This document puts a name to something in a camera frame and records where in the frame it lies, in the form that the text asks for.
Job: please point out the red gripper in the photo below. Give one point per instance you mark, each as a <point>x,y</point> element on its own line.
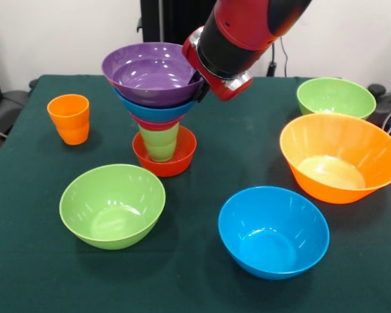
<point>211,81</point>

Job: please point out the blue plastic bowl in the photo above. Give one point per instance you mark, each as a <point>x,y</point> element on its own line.
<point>273,234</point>
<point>150,112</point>

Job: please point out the purple plastic bowl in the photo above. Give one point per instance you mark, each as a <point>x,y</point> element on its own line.
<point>143,68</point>

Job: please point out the pink plastic bowl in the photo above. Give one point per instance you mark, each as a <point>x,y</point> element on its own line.
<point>156,125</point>

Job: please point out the green plastic cup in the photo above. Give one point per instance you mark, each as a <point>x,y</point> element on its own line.
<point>159,146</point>

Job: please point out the red plastic bowl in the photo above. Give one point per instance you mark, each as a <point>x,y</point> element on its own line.
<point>182,163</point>

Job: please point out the large orange plastic bowl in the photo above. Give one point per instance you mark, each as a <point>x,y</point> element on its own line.
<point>339,156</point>

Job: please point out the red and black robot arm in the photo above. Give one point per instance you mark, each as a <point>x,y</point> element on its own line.
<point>244,29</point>

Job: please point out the orange plastic cup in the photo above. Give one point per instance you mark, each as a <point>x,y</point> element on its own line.
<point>68,124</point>

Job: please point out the green plastic bowl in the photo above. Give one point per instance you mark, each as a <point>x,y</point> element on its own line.
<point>112,208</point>
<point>335,96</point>

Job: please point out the black office chair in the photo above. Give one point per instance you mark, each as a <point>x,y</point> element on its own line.
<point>382,107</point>
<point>9,104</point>

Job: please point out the dark green tablecloth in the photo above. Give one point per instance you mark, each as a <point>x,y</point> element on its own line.
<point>189,287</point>

